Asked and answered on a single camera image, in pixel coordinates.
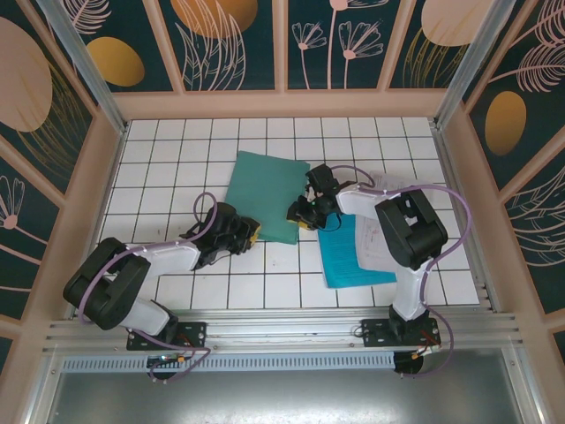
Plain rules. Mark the green folder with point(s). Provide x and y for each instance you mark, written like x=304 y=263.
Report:
x=265 y=194

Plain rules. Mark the blue paper file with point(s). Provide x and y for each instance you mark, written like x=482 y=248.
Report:
x=340 y=260

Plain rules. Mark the white printed paper stack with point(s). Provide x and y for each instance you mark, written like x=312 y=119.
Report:
x=371 y=243

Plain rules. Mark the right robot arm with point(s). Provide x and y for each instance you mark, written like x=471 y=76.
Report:
x=357 y=201

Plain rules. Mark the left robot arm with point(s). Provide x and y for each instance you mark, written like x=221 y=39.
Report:
x=167 y=256

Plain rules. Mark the grey metal sheet panel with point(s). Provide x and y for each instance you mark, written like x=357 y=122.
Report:
x=282 y=397

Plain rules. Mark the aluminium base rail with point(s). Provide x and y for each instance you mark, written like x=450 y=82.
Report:
x=282 y=331

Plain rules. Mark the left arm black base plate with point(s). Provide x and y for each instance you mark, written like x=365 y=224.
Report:
x=194 y=333

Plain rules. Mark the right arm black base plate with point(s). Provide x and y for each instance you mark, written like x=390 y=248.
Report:
x=375 y=333

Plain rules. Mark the aluminium side rail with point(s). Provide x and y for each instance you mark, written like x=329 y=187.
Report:
x=468 y=221
x=95 y=229

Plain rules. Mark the aluminium corner post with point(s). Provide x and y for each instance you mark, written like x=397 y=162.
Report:
x=95 y=75
x=468 y=62

